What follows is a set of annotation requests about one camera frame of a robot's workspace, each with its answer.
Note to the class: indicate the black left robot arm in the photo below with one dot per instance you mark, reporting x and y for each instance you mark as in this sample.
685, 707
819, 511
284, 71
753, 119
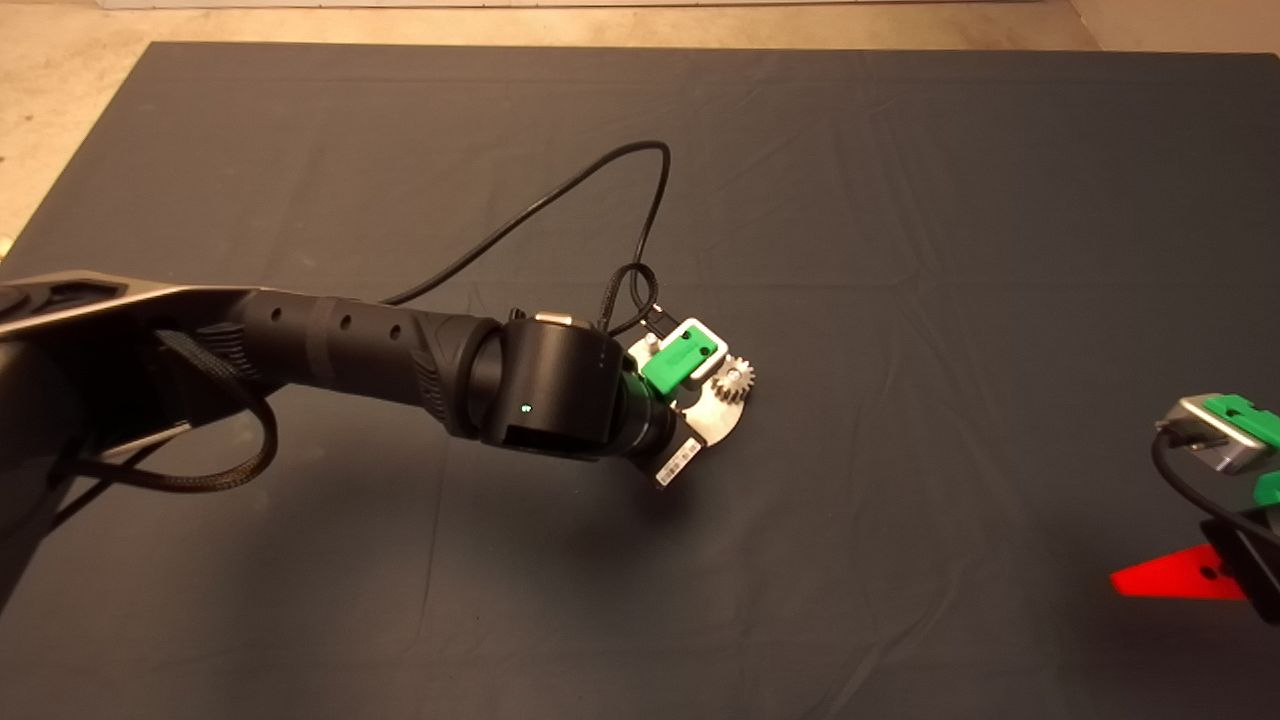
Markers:
550, 390

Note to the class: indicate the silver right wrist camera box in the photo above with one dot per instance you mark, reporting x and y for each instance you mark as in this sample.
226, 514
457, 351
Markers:
1200, 438

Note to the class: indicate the round metal carrier plate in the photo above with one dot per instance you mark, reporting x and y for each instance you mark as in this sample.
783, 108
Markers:
715, 422

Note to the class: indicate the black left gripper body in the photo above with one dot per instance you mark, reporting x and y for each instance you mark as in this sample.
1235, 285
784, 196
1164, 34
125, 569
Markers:
655, 440

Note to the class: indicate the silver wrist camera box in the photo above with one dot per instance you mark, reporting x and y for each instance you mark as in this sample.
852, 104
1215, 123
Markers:
715, 335
1200, 438

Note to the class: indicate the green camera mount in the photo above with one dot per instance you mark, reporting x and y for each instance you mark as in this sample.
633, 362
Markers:
675, 360
1250, 420

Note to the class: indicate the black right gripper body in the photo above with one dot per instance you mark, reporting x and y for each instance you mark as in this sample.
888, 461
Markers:
1255, 565

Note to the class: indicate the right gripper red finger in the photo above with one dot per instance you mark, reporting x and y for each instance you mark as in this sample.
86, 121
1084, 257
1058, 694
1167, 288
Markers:
1170, 578

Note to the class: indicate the green right camera mount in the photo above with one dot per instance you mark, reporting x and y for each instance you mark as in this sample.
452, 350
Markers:
1250, 420

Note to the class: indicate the green left camera mount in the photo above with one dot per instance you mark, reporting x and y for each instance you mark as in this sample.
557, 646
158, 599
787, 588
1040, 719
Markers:
675, 360

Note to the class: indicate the small steel planetary gear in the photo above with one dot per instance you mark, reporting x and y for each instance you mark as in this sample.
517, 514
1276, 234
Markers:
738, 386

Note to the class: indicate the dark grey table cloth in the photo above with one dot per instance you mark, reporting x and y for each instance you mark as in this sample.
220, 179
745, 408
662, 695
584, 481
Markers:
900, 200

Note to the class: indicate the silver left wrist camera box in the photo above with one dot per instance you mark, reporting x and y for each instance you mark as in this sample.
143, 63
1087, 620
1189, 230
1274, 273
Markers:
715, 335

